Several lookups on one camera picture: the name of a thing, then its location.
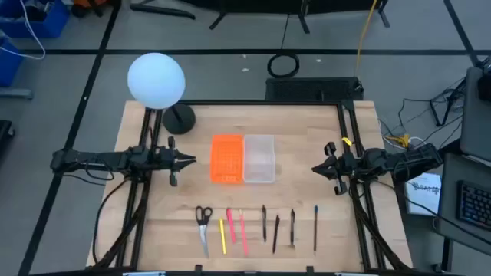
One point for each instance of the large blue plastic bin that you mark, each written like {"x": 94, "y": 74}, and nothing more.
{"x": 50, "y": 25}

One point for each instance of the thin pink pen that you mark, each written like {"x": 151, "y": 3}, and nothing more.
{"x": 243, "y": 234}

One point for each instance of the long black stand foot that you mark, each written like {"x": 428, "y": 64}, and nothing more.
{"x": 161, "y": 10}

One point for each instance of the grey desk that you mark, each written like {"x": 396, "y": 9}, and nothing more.
{"x": 449, "y": 218}

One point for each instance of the clear plastic supply box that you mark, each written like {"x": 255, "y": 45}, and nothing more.
{"x": 259, "y": 159}

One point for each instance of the thick pink highlighter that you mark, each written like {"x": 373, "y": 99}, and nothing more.
{"x": 231, "y": 226}

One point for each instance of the black metal table frame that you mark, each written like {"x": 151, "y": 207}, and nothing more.
{"x": 249, "y": 102}

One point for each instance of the black keyboard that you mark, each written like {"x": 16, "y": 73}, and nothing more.
{"x": 475, "y": 205}

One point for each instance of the black room divider screen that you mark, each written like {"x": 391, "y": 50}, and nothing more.
{"x": 268, "y": 4}

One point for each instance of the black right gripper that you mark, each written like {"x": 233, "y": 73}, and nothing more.
{"x": 345, "y": 165}

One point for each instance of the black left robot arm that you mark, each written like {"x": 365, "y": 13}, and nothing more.
{"x": 96, "y": 158}

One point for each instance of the black pen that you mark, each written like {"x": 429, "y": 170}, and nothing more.
{"x": 264, "y": 224}
{"x": 292, "y": 228}
{"x": 275, "y": 234}

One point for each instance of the white printed booklet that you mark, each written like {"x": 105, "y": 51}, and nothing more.
{"x": 422, "y": 195}

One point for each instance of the grey flat panel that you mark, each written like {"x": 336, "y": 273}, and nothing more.
{"x": 475, "y": 115}

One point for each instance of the yellow highlighter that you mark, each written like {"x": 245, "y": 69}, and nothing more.
{"x": 223, "y": 237}

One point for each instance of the silver bracket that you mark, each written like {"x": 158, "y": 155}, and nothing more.
{"x": 144, "y": 273}

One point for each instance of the small blue plastic bin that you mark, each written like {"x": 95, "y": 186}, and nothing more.
{"x": 9, "y": 65}

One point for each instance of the orange wheeled device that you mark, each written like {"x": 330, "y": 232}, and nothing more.
{"x": 92, "y": 3}

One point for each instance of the yellow tape tag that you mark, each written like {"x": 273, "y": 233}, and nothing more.
{"x": 346, "y": 141}

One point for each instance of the white globe lamp black base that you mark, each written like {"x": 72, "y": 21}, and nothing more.
{"x": 155, "y": 80}

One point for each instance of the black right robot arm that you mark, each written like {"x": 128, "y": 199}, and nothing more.
{"x": 406, "y": 159}

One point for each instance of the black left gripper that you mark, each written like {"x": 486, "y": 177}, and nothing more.
{"x": 169, "y": 161}

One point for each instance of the red pencil with blue cap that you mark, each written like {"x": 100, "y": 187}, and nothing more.
{"x": 315, "y": 230}

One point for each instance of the black perforated panel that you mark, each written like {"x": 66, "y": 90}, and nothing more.
{"x": 307, "y": 89}

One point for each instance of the small black table clamp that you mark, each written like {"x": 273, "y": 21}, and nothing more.
{"x": 310, "y": 269}
{"x": 198, "y": 268}

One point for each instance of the grey metal base bar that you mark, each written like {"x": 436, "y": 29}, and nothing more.
{"x": 15, "y": 94}

